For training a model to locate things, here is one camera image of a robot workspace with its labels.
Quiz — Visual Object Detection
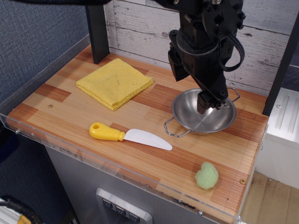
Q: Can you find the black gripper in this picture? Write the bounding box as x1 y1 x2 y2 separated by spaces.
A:
168 30 228 114

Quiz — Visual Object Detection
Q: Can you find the silver metal bowl with handles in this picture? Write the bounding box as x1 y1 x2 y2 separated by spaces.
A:
164 88 240 138

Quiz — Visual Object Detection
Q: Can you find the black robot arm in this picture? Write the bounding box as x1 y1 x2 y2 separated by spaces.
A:
157 0 246 114

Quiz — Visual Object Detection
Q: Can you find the folded yellow cloth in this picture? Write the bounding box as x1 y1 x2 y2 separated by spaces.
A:
76 58 154 111

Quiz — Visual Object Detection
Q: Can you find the green plush toy vegetable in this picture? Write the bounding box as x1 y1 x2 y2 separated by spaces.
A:
195 162 219 189

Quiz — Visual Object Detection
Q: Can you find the white toy sink unit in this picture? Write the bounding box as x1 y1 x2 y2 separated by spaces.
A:
256 88 299 188

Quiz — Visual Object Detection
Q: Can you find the silver toy fridge cabinet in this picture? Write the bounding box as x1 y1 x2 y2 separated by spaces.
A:
46 147 224 224

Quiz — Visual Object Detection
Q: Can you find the ice dispenser button panel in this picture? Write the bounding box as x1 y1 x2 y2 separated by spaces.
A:
96 188 153 224

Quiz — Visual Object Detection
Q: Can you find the yellow object bottom left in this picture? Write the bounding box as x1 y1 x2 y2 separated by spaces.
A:
17 215 42 224

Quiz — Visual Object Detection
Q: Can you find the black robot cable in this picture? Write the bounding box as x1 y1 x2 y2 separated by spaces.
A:
0 0 246 73

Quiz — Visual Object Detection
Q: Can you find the black vertical post right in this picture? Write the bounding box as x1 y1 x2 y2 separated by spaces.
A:
262 0 299 117

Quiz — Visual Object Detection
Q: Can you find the black vertical post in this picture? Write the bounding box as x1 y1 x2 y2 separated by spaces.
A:
262 0 299 117
85 5 110 64

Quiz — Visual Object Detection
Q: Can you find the yellow-handled white toy knife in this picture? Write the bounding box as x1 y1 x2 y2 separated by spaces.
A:
89 122 173 151

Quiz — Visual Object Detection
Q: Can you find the black vertical post left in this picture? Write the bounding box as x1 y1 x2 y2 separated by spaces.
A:
85 5 110 64

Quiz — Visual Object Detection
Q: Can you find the clear acrylic guard rail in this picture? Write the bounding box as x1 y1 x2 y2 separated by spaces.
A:
0 31 267 224

